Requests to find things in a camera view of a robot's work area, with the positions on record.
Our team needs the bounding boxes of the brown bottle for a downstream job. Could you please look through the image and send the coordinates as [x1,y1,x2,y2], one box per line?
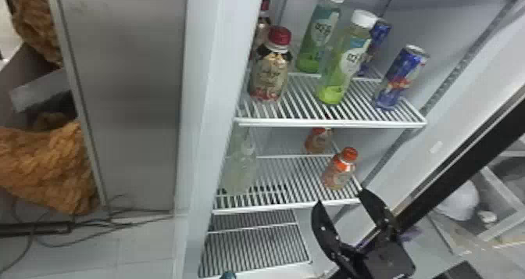
[247,25,295,102]
[249,0,273,61]

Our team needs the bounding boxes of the clear bottle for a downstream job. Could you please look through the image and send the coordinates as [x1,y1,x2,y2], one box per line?
[223,128,259,195]

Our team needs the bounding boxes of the fridge door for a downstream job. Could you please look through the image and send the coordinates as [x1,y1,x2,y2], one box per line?
[389,83,525,279]

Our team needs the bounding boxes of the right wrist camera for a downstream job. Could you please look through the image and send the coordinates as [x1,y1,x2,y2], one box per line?
[362,239,417,279]

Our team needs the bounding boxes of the orange bottle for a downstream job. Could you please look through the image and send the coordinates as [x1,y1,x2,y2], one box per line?
[320,146,360,191]
[303,127,334,156]

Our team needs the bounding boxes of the white bag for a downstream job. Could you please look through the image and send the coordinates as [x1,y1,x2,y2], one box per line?
[435,180,481,223]

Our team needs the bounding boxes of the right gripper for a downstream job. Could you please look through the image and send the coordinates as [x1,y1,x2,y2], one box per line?
[310,188,402,279]

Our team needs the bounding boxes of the orange-brown blanket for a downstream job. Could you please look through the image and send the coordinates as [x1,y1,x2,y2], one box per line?
[0,111,100,216]
[3,0,63,67]

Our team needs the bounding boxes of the blue can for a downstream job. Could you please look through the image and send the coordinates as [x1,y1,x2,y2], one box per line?
[371,44,430,111]
[356,18,393,77]

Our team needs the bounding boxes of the white fridge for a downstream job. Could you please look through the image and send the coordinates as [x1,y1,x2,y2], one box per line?
[44,0,525,279]

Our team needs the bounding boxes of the green bottle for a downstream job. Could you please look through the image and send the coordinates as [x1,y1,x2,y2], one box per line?
[295,0,347,74]
[315,9,379,106]

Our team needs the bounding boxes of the black cable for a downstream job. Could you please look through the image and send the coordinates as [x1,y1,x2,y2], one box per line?
[0,193,175,274]

